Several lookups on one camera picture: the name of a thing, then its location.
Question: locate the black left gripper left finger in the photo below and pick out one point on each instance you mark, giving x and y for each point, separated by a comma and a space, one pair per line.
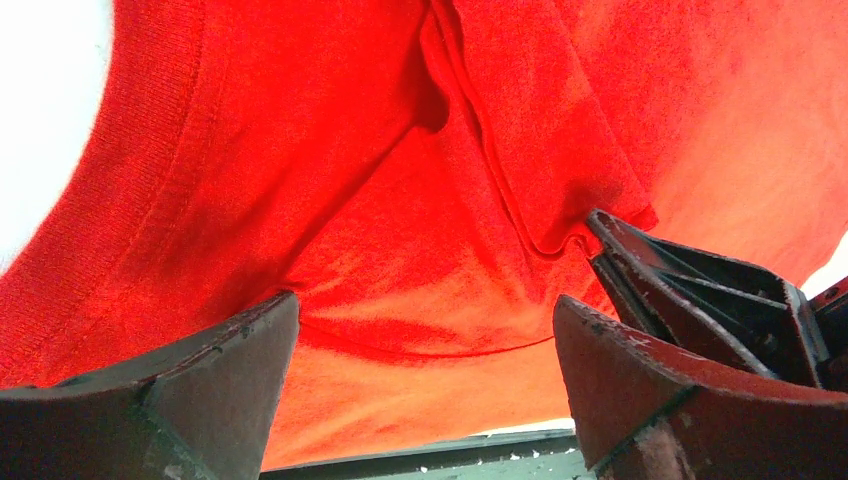
199, 408

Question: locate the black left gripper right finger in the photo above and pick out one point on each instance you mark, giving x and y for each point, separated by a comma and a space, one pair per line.
646, 409

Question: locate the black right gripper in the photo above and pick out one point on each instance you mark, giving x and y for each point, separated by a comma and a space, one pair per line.
726, 310

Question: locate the red t-shirt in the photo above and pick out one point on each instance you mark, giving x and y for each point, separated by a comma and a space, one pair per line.
419, 173

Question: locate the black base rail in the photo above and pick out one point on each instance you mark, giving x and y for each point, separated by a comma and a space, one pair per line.
544, 454

